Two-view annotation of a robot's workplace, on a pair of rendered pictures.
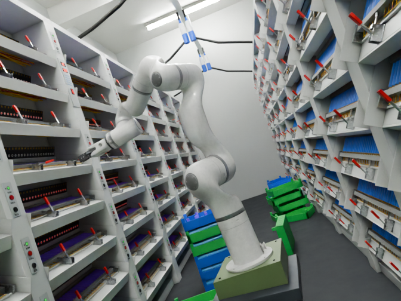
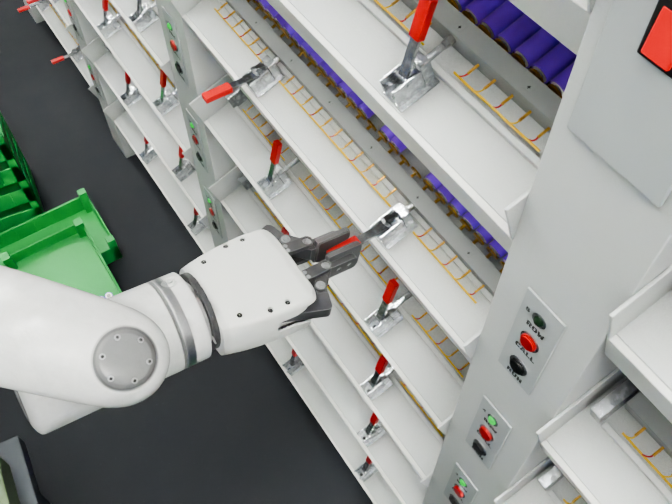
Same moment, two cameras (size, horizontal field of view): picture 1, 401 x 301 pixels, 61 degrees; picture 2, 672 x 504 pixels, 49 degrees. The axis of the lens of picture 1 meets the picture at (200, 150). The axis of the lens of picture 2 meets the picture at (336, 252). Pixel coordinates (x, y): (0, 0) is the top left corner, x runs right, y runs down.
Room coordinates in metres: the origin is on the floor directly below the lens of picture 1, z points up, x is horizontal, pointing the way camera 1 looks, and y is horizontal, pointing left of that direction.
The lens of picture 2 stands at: (1.94, 0.26, 1.59)
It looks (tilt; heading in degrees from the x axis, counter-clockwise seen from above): 56 degrees down; 138
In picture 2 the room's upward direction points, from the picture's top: straight up
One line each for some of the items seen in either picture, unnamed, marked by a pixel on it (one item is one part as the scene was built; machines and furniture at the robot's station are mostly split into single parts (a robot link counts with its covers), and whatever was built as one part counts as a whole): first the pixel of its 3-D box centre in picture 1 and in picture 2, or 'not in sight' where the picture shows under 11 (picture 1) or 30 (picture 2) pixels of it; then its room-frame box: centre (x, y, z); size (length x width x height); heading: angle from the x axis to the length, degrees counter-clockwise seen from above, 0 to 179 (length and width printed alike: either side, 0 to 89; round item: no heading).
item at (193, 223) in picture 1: (206, 215); not in sight; (2.18, 0.10, 0.44); 0.30 x 0.20 x 0.08; 89
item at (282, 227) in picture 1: (283, 234); not in sight; (2.40, -0.35, 0.10); 0.30 x 0.08 x 0.20; 163
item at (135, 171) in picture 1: (128, 168); not in sight; (2.55, 0.56, 0.90); 0.20 x 0.09 x 1.81; 82
